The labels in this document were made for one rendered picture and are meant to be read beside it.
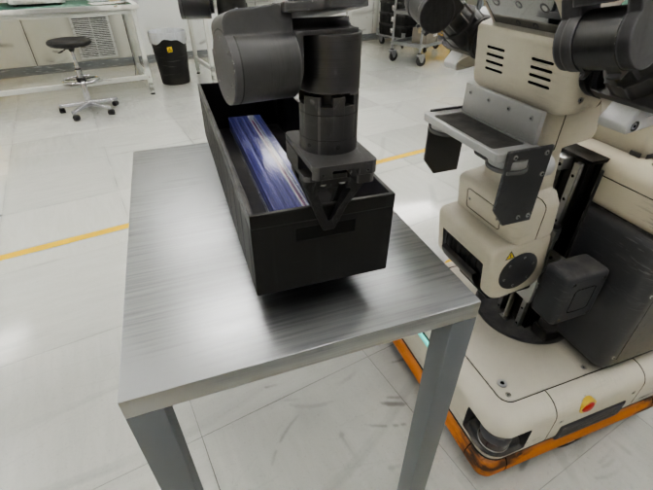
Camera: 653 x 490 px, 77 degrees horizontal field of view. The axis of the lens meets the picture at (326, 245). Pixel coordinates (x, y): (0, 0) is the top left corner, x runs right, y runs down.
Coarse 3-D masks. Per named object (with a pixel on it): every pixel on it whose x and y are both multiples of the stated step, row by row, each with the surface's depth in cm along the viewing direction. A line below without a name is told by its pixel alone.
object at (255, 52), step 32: (288, 0) 37; (320, 0) 32; (352, 0) 32; (224, 32) 31; (256, 32) 32; (288, 32) 33; (224, 64) 33; (256, 64) 31; (288, 64) 33; (224, 96) 35; (256, 96) 33; (288, 96) 35
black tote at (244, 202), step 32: (224, 128) 93; (288, 128) 87; (224, 160) 57; (224, 192) 69; (256, 192) 68; (320, 192) 68; (384, 192) 49; (256, 224) 43; (288, 224) 45; (352, 224) 48; (384, 224) 50; (256, 256) 46; (288, 256) 47; (320, 256) 49; (352, 256) 51; (384, 256) 53; (256, 288) 49; (288, 288) 50
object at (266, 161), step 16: (240, 128) 84; (256, 128) 84; (240, 144) 78; (256, 144) 77; (272, 144) 77; (256, 160) 71; (272, 160) 71; (288, 160) 71; (256, 176) 67; (272, 176) 66; (288, 176) 66; (272, 192) 61; (288, 192) 61; (272, 208) 58
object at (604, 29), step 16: (592, 16) 52; (608, 16) 50; (624, 16) 49; (576, 32) 53; (592, 32) 52; (608, 32) 50; (576, 48) 54; (592, 48) 52; (608, 48) 51; (576, 64) 56; (592, 64) 54; (608, 64) 52
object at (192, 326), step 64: (192, 192) 79; (128, 256) 63; (192, 256) 63; (128, 320) 52; (192, 320) 52; (256, 320) 52; (320, 320) 52; (384, 320) 52; (448, 320) 54; (128, 384) 44; (192, 384) 44; (448, 384) 64
